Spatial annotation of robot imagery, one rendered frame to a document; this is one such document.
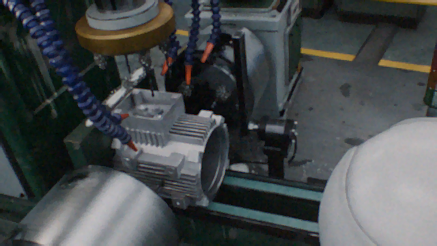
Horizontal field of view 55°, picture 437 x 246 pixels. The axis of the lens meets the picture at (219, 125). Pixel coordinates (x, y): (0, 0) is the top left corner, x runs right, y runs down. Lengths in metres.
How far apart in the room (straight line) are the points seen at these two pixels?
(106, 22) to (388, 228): 0.63
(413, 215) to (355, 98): 1.31
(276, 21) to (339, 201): 1.00
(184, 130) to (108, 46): 0.24
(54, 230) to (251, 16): 0.80
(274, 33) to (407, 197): 1.02
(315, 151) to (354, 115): 0.22
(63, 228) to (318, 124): 0.92
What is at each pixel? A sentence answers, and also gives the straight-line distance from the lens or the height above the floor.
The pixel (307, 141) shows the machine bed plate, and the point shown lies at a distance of 1.29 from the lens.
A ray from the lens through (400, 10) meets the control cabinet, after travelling 3.98.
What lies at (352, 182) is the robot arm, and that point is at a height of 1.46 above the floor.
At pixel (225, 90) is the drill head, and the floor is 1.07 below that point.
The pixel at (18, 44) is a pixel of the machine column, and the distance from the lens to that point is 0.88.
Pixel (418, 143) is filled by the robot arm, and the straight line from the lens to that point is 0.21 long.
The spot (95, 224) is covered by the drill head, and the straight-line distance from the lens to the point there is 0.65.
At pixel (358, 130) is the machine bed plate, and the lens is 1.35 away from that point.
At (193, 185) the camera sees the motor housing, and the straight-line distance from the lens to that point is 0.84.
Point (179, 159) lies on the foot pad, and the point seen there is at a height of 1.08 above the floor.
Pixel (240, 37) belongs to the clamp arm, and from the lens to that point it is 0.87.
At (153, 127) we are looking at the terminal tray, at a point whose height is 1.12.
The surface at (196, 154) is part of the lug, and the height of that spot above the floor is 1.09.
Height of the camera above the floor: 1.60
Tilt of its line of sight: 35 degrees down
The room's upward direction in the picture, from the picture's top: 7 degrees counter-clockwise
